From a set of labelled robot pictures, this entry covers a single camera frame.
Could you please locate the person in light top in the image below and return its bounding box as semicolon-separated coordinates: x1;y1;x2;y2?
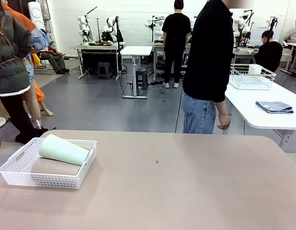
283;20;296;72

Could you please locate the person's right forearm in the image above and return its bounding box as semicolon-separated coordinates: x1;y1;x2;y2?
214;102;229;116

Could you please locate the blue towel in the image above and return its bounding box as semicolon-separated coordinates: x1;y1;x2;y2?
255;101;294;115

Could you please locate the grey workbench behind man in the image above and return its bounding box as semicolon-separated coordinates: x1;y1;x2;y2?
152;41;189;81

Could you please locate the black floor cable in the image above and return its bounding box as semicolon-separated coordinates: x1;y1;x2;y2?
174;76;187;134

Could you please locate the white wire dish rack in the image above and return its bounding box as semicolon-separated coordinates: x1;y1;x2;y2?
229;64;277;91

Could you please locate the standing man in black clothes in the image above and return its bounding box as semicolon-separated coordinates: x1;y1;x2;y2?
161;0;191;89

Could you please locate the mannequin in blue patterned shirt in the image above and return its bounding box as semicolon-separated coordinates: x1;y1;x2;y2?
22;26;54;131

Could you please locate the white tower appliance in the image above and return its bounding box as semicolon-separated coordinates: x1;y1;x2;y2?
27;1;46;30

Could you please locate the white robot arm with camera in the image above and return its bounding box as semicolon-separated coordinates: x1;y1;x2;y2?
233;9;255;45

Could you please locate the wood-top robot workbench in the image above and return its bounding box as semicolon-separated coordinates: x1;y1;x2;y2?
70;44;127;80

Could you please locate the light green cup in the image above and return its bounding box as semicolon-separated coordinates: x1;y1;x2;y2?
39;134;91;166

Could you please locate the figure in green puffer jacket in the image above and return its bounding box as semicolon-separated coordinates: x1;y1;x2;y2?
0;0;49;144

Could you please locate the white perforated plastic basket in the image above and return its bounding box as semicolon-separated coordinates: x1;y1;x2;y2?
0;137;97;190

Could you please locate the person in black shirt and jeans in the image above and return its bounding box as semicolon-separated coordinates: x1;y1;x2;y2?
182;0;255;134

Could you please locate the person's right hand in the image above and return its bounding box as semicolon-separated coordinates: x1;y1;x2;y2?
216;114;232;131

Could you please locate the white standing desk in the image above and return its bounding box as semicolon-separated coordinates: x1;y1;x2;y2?
120;45;154;99

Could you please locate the seated person in dark clothes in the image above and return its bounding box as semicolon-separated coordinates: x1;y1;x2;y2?
36;28;71;74

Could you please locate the tall grey plastic stool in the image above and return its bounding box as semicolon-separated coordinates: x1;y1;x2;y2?
135;68;149;91

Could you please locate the white cup in rack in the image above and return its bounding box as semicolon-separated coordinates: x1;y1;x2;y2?
249;64;262;75

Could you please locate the white desk with grey leg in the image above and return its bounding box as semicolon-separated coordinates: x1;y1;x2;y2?
281;42;296;77

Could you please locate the white table with rounded corner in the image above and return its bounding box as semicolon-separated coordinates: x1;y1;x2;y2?
223;80;296;153

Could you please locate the person in black sweater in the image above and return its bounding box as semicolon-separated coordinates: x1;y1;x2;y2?
254;30;284;72

